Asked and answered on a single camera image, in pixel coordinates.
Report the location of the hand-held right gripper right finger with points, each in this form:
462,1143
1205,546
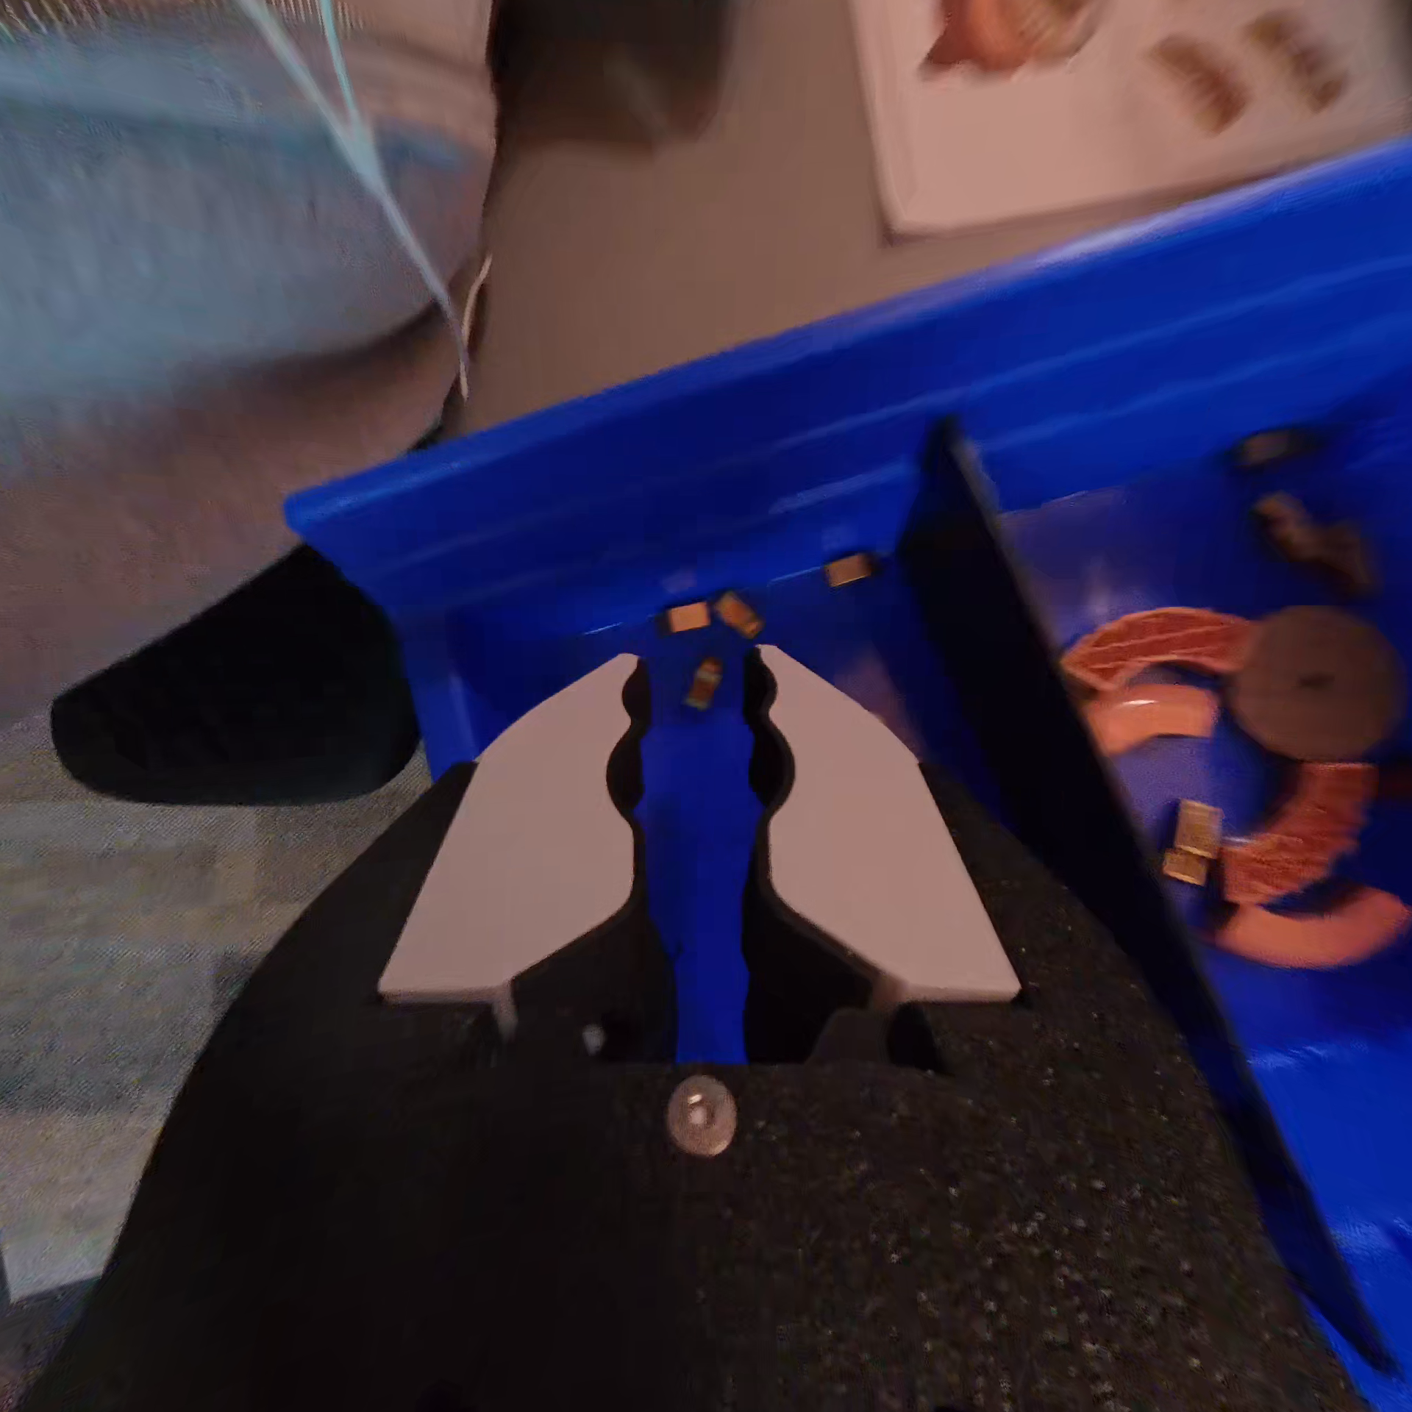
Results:
894,872

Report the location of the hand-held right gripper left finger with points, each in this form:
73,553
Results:
507,872

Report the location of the pile of tan brick pieces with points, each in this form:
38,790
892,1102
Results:
717,618

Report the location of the blue plastic bin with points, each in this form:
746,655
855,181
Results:
662,464

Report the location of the pile of brown bricks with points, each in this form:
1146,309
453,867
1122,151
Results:
1302,684

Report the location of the black bin divider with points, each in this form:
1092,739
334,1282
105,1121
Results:
1037,706

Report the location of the brick set instruction booklet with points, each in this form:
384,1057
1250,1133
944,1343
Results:
1059,132

